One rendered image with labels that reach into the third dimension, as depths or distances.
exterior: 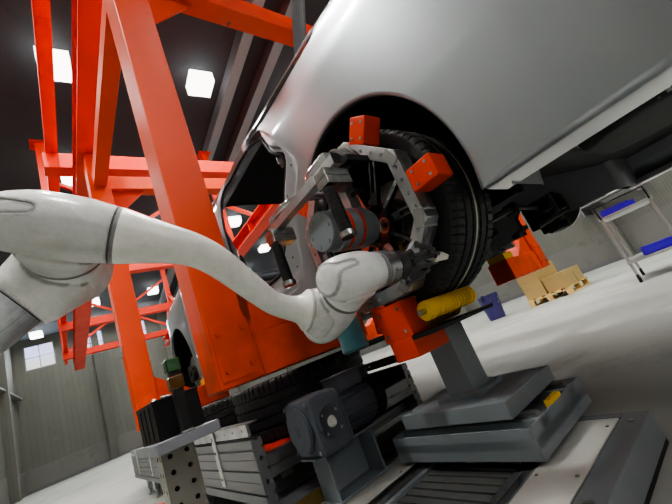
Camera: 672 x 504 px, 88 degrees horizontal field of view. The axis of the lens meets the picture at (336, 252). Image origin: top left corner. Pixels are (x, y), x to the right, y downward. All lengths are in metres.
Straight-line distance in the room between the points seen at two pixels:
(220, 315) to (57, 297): 0.63
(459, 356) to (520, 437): 0.29
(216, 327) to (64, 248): 0.72
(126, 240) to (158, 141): 1.02
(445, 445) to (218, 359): 0.75
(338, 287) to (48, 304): 0.53
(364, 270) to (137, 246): 0.42
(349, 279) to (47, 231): 0.51
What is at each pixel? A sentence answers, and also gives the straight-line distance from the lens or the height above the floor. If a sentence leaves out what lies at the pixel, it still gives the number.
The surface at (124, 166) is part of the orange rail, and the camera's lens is 4.70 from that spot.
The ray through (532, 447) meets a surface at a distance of 1.06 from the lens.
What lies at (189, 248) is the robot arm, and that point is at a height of 0.75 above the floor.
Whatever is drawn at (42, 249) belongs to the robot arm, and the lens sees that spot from 0.70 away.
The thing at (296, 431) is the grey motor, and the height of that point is 0.32.
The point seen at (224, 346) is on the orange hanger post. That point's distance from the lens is 1.29.
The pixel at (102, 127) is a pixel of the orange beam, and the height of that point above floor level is 2.62.
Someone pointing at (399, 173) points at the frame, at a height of 0.89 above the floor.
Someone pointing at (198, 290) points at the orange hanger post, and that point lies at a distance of 1.33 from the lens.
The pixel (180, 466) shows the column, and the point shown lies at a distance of 1.37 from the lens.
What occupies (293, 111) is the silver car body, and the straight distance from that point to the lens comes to 1.66.
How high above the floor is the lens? 0.49
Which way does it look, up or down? 16 degrees up
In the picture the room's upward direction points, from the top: 22 degrees counter-clockwise
